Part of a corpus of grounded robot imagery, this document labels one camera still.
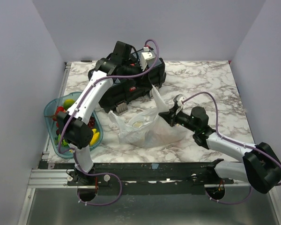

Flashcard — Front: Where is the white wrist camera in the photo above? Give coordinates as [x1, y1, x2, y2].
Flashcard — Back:
[173, 94, 185, 115]
[140, 52, 156, 71]

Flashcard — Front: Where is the purple cable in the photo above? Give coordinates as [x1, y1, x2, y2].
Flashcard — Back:
[181, 91, 281, 204]
[58, 39, 160, 207]

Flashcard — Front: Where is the black plastic toolbox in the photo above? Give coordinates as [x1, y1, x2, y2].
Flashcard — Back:
[88, 41, 166, 114]

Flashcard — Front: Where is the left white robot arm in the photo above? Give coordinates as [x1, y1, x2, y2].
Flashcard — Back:
[57, 41, 152, 185]

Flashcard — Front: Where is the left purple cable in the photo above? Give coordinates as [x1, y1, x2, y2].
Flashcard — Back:
[58, 39, 160, 207]

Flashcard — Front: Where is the aluminium frame profile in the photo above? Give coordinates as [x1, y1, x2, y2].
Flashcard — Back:
[28, 62, 72, 188]

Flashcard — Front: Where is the fake red grape bunch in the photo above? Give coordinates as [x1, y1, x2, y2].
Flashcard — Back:
[88, 117, 96, 129]

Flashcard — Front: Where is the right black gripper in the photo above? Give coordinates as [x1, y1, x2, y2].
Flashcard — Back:
[159, 105, 198, 133]

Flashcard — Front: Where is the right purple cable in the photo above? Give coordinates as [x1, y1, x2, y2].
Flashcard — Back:
[181, 91, 281, 204]

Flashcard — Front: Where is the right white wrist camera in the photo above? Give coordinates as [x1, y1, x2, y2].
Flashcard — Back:
[173, 94, 185, 115]

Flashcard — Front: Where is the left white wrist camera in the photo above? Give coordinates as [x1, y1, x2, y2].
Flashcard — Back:
[140, 52, 156, 71]

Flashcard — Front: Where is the yellow fake banana bunch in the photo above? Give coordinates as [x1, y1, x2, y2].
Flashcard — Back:
[89, 128, 100, 146]

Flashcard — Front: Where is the white plastic bag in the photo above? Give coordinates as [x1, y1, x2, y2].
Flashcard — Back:
[108, 86, 187, 148]

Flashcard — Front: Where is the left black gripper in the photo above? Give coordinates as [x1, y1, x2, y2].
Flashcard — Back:
[121, 60, 152, 89]

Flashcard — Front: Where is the yellow green fake apple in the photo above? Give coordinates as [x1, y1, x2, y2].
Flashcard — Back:
[63, 99, 75, 110]

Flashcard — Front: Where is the black metal base rail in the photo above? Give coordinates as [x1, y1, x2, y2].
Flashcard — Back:
[65, 159, 249, 196]

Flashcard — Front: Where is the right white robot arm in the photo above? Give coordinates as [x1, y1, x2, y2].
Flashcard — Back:
[159, 106, 281, 194]

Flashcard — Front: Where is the teal plastic fruit bowl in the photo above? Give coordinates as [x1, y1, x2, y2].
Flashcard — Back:
[44, 91, 104, 159]

